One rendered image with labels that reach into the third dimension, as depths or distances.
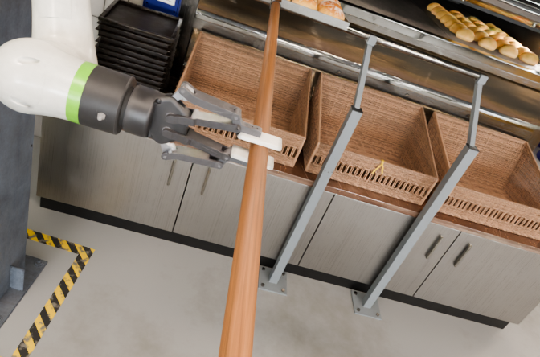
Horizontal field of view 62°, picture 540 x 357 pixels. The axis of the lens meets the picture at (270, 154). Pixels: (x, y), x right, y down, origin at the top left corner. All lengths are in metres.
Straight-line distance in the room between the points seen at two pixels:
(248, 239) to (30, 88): 0.37
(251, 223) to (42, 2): 0.50
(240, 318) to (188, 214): 1.59
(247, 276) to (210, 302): 1.55
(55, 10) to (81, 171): 1.27
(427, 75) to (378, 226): 0.78
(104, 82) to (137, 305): 1.37
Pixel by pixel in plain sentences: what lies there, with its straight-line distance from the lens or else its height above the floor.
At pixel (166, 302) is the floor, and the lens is 1.98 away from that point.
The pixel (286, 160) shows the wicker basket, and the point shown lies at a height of 0.60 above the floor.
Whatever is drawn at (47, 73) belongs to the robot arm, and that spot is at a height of 1.23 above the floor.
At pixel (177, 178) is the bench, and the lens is 1.91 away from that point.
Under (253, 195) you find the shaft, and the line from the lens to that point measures 0.58.
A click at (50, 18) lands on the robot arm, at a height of 1.25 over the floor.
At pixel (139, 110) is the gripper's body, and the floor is 1.21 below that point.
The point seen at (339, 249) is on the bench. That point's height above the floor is 0.26.
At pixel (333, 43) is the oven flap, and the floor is 1.00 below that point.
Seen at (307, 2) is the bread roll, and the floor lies 1.22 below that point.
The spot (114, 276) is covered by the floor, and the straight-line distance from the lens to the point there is 2.03.
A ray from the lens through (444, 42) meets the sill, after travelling 2.30.
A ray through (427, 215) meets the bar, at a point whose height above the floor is 0.61.
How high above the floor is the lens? 1.55
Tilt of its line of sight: 30 degrees down
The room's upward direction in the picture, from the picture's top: 22 degrees clockwise
